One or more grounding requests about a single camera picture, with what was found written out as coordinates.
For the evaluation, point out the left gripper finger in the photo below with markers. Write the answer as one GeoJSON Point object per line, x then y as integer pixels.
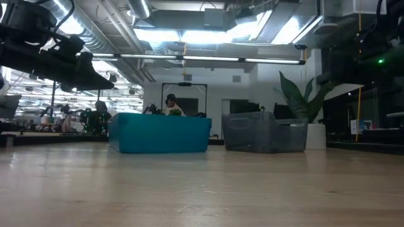
{"type": "Point", "coordinates": [91, 79]}
{"type": "Point", "coordinates": [72, 47]}

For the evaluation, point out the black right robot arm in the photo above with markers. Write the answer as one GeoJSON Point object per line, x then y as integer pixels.
{"type": "Point", "coordinates": [388, 31]}

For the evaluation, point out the person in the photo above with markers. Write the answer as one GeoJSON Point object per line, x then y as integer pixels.
{"type": "Point", "coordinates": [172, 105]}
{"type": "Point", "coordinates": [101, 116]}

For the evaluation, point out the green leafy plant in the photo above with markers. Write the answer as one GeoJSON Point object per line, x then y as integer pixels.
{"type": "Point", "coordinates": [296, 97]}

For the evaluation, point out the dark computer monitor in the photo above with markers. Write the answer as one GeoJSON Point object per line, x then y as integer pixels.
{"type": "Point", "coordinates": [9, 107]}

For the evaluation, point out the white and blue box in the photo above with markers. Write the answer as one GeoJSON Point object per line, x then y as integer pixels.
{"type": "Point", "coordinates": [355, 127]}

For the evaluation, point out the black monitor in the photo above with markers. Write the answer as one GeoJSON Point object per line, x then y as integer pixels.
{"type": "Point", "coordinates": [284, 112]}

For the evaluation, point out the white plant pot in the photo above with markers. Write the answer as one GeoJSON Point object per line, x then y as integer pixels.
{"type": "Point", "coordinates": [315, 137]}

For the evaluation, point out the blue plastic bin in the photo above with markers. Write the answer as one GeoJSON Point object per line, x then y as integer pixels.
{"type": "Point", "coordinates": [158, 132]}

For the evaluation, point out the small green bush plant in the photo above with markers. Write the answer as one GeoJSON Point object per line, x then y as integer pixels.
{"type": "Point", "coordinates": [175, 112]}

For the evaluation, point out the grey plastic bin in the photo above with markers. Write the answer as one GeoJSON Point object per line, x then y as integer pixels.
{"type": "Point", "coordinates": [262, 135]}

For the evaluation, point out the long LED light bar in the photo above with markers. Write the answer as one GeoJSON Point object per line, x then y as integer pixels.
{"type": "Point", "coordinates": [208, 58]}

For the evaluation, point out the black metal station frame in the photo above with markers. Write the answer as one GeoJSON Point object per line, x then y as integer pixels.
{"type": "Point", "coordinates": [184, 84]}
{"type": "Point", "coordinates": [52, 101]}

